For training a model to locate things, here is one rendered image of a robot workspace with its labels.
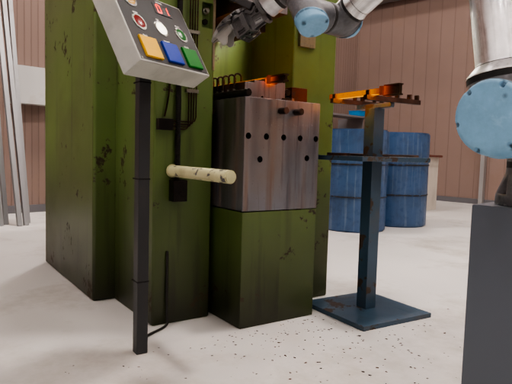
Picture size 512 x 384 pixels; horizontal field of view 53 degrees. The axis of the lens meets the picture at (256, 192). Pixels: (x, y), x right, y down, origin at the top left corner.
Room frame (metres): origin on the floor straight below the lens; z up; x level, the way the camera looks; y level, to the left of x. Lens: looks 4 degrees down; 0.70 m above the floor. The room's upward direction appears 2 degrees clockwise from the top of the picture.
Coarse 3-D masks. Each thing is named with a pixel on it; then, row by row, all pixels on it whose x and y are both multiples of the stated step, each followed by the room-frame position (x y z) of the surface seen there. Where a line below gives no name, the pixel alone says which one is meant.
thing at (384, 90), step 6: (390, 84) 2.02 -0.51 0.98; (396, 84) 1.99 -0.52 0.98; (402, 84) 1.99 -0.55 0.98; (372, 90) 2.10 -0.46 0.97; (378, 90) 2.07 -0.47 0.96; (384, 90) 2.05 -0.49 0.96; (390, 90) 2.03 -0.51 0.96; (396, 90) 2.00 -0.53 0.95; (330, 96) 2.34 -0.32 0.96; (342, 96) 2.27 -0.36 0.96; (348, 96) 2.23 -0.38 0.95; (354, 96) 2.20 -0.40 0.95; (360, 96) 2.18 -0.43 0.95
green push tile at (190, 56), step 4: (184, 48) 1.73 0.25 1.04; (184, 52) 1.72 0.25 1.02; (188, 52) 1.74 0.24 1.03; (192, 52) 1.76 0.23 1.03; (184, 56) 1.71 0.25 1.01; (188, 56) 1.72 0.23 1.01; (192, 56) 1.74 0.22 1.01; (196, 56) 1.77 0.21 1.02; (188, 60) 1.71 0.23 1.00; (192, 60) 1.73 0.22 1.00; (196, 60) 1.75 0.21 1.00; (188, 64) 1.71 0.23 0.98; (192, 64) 1.72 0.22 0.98; (196, 64) 1.74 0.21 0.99; (200, 64) 1.76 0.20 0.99; (196, 68) 1.74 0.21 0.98; (200, 68) 1.75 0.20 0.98
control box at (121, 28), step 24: (96, 0) 1.59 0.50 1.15; (120, 0) 1.58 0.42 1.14; (144, 0) 1.69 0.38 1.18; (120, 24) 1.54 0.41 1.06; (168, 24) 1.74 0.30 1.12; (120, 48) 1.54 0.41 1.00; (192, 48) 1.79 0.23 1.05; (144, 72) 1.58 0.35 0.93; (168, 72) 1.64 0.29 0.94; (192, 72) 1.71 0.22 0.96
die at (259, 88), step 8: (256, 80) 2.09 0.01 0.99; (264, 80) 2.11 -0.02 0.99; (224, 88) 2.19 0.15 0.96; (232, 88) 2.13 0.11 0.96; (240, 88) 2.08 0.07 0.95; (256, 88) 2.09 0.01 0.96; (264, 88) 2.11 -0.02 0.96; (272, 88) 2.13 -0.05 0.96; (280, 88) 2.16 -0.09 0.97; (248, 96) 2.07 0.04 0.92; (256, 96) 2.09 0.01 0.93; (264, 96) 2.11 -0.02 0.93; (272, 96) 2.13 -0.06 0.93; (280, 96) 2.16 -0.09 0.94
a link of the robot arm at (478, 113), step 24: (480, 0) 1.05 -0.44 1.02; (504, 0) 1.02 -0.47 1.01; (480, 24) 1.05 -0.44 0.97; (504, 24) 1.02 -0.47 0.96; (480, 48) 1.05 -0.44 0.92; (504, 48) 1.01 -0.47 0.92; (480, 72) 1.02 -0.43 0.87; (504, 72) 0.99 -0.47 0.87; (480, 96) 1.00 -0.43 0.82; (504, 96) 0.97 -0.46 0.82; (456, 120) 1.04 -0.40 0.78; (480, 120) 1.01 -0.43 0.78; (504, 120) 0.97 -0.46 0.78; (480, 144) 1.01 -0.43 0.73; (504, 144) 0.97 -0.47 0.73
